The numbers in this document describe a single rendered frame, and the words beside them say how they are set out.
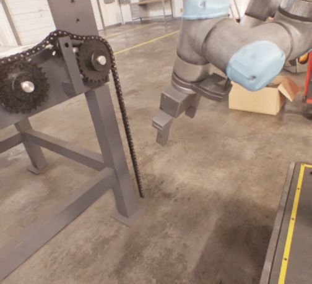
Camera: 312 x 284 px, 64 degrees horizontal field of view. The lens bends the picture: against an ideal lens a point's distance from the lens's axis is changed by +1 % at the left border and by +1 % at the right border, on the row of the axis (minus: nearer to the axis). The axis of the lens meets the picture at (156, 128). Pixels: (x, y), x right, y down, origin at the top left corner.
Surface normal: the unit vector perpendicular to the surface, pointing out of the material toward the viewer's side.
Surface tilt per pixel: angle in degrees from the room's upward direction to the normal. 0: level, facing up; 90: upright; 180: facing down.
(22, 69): 90
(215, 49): 77
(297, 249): 0
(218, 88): 24
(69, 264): 0
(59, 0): 90
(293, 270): 0
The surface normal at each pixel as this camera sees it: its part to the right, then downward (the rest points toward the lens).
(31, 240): 0.79, 0.18
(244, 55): -0.59, -0.06
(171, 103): -0.61, 0.55
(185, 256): -0.14, -0.87
